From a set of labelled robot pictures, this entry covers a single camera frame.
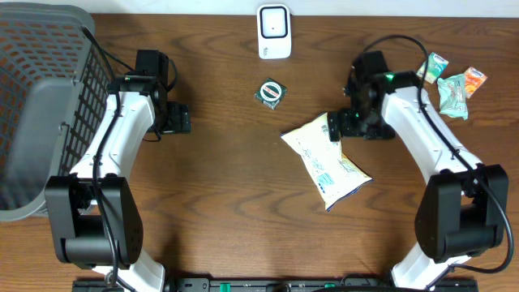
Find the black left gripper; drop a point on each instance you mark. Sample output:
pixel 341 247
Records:
pixel 178 119

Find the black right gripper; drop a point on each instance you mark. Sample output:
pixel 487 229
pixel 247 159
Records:
pixel 383 130

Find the yellow snack bag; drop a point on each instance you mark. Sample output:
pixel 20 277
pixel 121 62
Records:
pixel 334 174

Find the round green label snack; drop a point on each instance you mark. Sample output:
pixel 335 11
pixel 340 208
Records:
pixel 271 93

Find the green tissue pack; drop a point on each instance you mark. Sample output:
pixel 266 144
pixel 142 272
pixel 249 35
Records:
pixel 436 66

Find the teal snack pouch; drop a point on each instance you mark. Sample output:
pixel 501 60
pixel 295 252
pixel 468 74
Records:
pixel 453 96

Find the orange tissue pack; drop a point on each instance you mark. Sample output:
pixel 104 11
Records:
pixel 474 79

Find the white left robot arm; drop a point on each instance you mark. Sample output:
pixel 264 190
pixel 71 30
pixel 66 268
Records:
pixel 94 220

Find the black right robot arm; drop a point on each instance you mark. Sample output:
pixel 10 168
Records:
pixel 462 212

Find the white barcode scanner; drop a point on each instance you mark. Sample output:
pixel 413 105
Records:
pixel 274 31

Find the grey plastic mesh basket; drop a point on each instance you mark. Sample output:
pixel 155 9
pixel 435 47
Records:
pixel 53 97

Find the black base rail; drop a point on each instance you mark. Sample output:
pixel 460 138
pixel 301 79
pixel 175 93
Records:
pixel 349 284

